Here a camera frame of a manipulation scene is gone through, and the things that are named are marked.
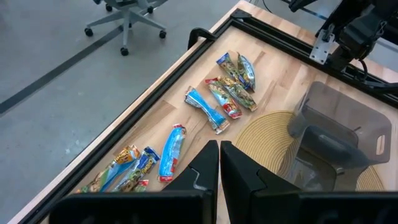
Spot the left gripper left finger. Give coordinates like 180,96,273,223
161,139,220,224

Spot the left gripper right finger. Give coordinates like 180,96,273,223
220,140,301,224

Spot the light blue red-ended granola bar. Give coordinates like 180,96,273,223
157,123,188,184

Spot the oatmeal raisin granola bar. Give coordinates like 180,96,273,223
74,144,141,194
111,146,162,193
215,52,249,91

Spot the red-ended chewy granola bar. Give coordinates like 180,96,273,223
204,77,243,120

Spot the green blue granola bar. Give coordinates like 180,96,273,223
236,52,257,93

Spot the green brown granola bar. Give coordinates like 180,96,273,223
216,75,259,113

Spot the round woven yellow placemat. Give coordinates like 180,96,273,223
233,110,386,192

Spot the silver metal mounting plate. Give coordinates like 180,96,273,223
309,24,336,65

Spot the black clamp bracket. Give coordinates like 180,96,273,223
187,27,217,50

